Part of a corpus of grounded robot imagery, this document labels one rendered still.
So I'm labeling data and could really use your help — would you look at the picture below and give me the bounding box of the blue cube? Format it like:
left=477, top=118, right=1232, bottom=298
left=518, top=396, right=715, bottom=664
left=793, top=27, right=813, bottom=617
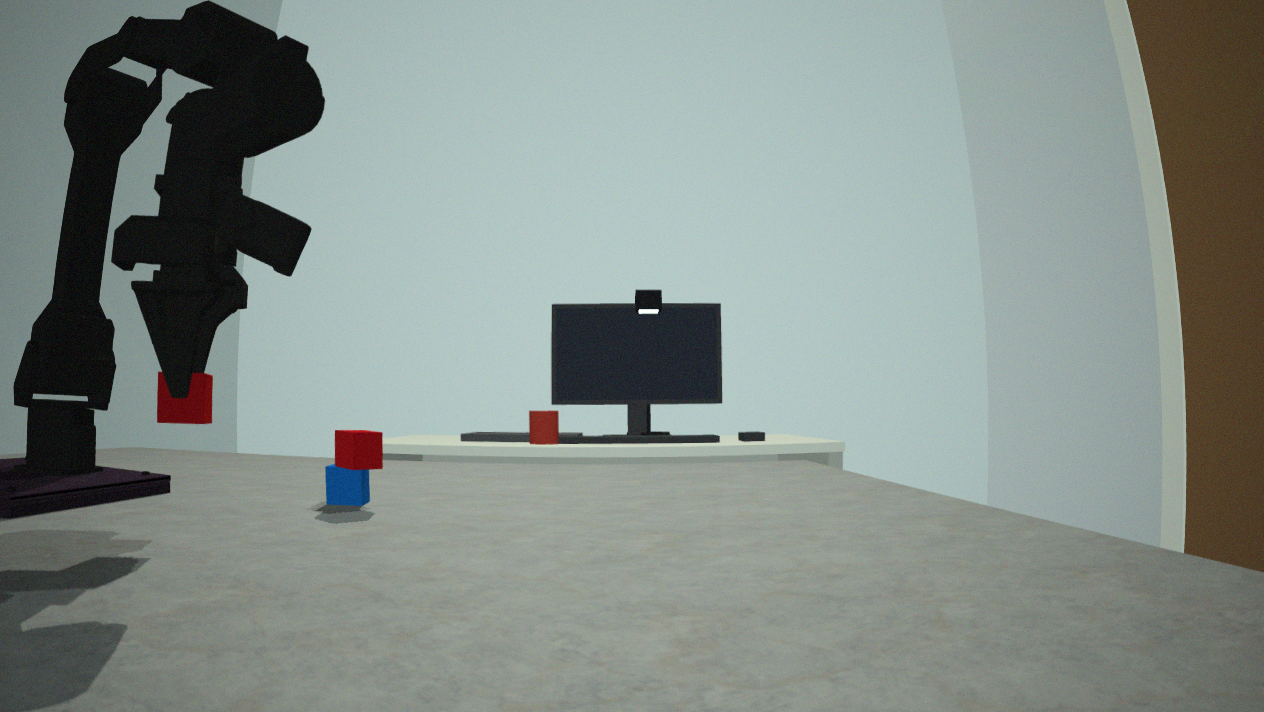
left=325, top=464, right=370, bottom=506

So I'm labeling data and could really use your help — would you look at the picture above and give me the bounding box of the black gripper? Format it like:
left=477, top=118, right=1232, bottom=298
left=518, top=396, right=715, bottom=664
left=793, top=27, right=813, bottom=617
left=111, top=159, right=248, bottom=398

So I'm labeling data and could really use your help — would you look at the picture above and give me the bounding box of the red cube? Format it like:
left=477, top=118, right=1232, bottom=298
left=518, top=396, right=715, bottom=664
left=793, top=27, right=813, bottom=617
left=335, top=430, right=383, bottom=470
left=157, top=372, right=214, bottom=424

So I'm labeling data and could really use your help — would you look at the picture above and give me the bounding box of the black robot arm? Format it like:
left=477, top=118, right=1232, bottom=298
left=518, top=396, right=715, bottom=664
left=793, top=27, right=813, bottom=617
left=13, top=1, right=325, bottom=476

